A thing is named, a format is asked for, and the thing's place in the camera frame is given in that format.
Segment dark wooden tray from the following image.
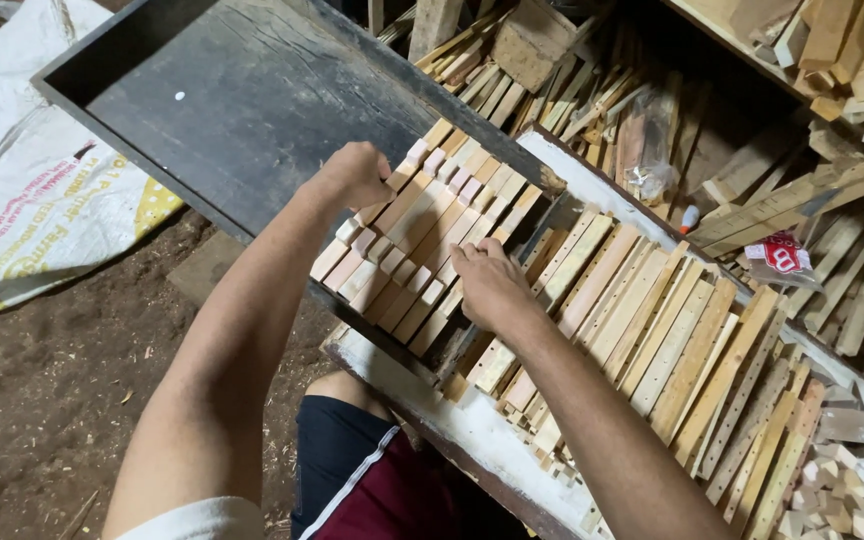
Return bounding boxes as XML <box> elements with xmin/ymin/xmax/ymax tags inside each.
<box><xmin>30</xmin><ymin>0</ymin><xmax>570</xmax><ymax>387</ymax></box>

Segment person's left hand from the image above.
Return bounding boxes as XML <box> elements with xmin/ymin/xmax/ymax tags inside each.
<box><xmin>303</xmin><ymin>141</ymin><xmax>398</xmax><ymax>213</ymax></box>

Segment white woven sack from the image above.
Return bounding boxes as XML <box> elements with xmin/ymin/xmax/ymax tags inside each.
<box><xmin>0</xmin><ymin>0</ymin><xmax>186</xmax><ymax>331</ymax></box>

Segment heap of scrap wood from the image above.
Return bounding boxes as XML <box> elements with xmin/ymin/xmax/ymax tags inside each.
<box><xmin>372</xmin><ymin>0</ymin><xmax>864</xmax><ymax>400</ymax></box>

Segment shelf with wood offcuts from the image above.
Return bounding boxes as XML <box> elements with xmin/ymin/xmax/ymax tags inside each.
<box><xmin>664</xmin><ymin>0</ymin><xmax>864</xmax><ymax>162</ymax></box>

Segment pile of long wooden strips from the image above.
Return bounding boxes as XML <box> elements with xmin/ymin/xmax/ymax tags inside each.
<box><xmin>443</xmin><ymin>202</ymin><xmax>827</xmax><ymax>540</ymax></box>

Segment person's leg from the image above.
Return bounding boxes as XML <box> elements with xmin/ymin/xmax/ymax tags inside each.
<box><xmin>304</xmin><ymin>370</ymin><xmax>397</xmax><ymax>423</ymax></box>

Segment clear plastic bag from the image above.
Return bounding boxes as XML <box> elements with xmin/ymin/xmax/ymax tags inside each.
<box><xmin>621</xmin><ymin>88</ymin><xmax>682</xmax><ymax>205</ymax></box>

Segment white shirt sleeve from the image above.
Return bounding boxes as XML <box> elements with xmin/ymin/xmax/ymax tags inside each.
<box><xmin>113</xmin><ymin>495</ymin><xmax>265</xmax><ymax>540</ymax></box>

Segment thick brown wooden block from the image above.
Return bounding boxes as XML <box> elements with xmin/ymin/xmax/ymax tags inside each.
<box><xmin>489</xmin><ymin>0</ymin><xmax>580</xmax><ymax>95</ymax></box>

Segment flat brown board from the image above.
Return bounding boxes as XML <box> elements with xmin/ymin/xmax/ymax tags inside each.
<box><xmin>165</xmin><ymin>228</ymin><xmax>250</xmax><ymax>309</ymax></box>

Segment dark blue and maroon shorts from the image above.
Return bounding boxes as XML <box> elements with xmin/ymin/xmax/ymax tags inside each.
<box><xmin>289</xmin><ymin>395</ymin><xmax>532</xmax><ymax>540</ymax></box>

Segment light wooden slat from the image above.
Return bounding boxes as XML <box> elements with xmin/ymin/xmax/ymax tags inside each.
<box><xmin>355</xmin><ymin>139</ymin><xmax>430</xmax><ymax>228</ymax></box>

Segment person's right hand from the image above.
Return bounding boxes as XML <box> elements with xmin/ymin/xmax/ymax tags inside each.
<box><xmin>448</xmin><ymin>237</ymin><xmax>547</xmax><ymax>336</ymax></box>

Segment row of short wooden slats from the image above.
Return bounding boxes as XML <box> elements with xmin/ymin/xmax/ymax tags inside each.
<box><xmin>309</xmin><ymin>117</ymin><xmax>546</xmax><ymax>359</ymax></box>

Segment red and white packet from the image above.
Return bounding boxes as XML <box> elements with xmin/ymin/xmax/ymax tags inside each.
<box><xmin>743</xmin><ymin>231</ymin><xmax>825</xmax><ymax>291</ymax></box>

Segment pile of small wooden blocks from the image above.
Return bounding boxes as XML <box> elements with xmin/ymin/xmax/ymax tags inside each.
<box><xmin>773</xmin><ymin>382</ymin><xmax>864</xmax><ymax>540</ymax></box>

